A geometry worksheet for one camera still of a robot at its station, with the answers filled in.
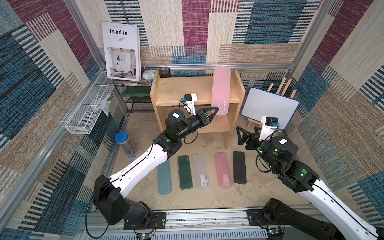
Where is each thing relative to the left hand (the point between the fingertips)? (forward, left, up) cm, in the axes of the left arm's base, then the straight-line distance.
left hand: (217, 108), depth 62 cm
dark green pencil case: (-9, +15, -41) cm, 45 cm away
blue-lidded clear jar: (+3, +49, -25) cm, 55 cm away
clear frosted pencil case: (-8, +6, -43) cm, 45 cm away
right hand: (-5, -13, -6) cm, 15 cm away
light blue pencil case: (-12, +27, -43) cm, 52 cm away
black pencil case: (-6, -18, -46) cm, 50 cm away
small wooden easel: (+28, -42, -15) cm, 53 cm away
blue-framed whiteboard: (+25, -32, -20) cm, 46 cm away
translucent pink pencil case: (-7, -8, -46) cm, 47 cm away
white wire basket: (+5, +61, -9) cm, 62 cm away
